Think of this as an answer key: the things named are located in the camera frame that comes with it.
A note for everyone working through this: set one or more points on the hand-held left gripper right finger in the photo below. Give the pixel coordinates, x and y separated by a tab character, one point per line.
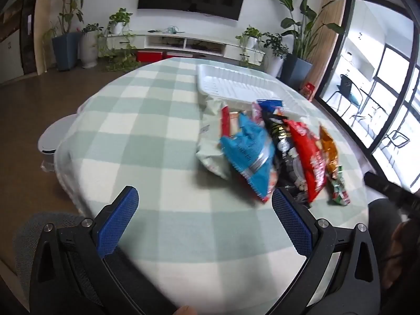
292	223

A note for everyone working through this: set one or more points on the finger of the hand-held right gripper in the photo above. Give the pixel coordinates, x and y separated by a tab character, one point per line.
390	190

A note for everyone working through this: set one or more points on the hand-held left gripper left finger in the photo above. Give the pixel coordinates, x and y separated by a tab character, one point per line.
118	223

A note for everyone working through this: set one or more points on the orange snack packet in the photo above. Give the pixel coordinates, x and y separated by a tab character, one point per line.
328	147

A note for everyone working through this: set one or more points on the black snack packet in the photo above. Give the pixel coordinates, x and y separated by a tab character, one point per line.
285	147

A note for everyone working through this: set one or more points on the light blue snack packet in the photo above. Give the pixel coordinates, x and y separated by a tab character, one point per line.
249	151

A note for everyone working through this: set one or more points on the pink cartoon snack packet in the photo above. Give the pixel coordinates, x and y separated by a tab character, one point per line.
256	111

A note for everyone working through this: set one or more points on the dark blue snack packet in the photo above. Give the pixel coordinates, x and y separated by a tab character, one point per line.
270	104

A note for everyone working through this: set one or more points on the white ribbed plastic tray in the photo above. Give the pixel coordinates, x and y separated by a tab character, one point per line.
236	82

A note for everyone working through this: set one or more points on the person's right forearm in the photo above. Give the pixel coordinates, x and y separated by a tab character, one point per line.
403	256

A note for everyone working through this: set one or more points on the person's left hand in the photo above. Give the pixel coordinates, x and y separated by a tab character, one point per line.
185	310

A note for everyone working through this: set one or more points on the person's dark clothing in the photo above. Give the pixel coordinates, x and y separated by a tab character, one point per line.
382	223

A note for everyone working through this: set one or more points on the green snack packet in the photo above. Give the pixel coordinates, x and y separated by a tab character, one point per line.
339	190

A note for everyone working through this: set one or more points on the grey mesh chair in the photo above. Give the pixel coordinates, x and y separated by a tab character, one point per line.
32	229

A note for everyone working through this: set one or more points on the black balcony table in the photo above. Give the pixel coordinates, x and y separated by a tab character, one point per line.
369	105

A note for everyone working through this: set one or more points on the white trash can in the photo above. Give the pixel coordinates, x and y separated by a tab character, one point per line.
54	137

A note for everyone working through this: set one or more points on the black balcony chair teal cushion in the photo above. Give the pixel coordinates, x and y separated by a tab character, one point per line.
346	90

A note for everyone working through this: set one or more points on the red gift box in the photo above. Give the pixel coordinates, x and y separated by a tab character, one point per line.
308	91

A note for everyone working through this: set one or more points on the black framed glass door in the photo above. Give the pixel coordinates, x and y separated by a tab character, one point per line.
336	72

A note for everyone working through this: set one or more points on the bushy plant in white pot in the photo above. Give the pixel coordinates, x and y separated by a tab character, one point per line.
275	59

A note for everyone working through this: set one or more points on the red storage box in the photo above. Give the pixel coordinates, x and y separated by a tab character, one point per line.
149	55
180	55

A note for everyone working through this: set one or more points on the plant in white ribbed pot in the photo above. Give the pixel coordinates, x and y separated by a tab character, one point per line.
90	49

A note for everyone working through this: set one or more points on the tall plant in blue-grey pot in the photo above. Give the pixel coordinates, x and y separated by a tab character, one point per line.
67	49

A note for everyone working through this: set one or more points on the beige curtain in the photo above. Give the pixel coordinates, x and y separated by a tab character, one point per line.
331	13

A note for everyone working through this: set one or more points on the small trailing plant on cabinet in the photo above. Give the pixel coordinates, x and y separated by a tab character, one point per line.
251	37

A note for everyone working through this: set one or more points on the trailing plant in white pot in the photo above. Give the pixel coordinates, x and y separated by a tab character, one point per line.
119	23

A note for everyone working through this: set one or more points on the white television cabinet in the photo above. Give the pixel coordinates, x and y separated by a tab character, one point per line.
197	37

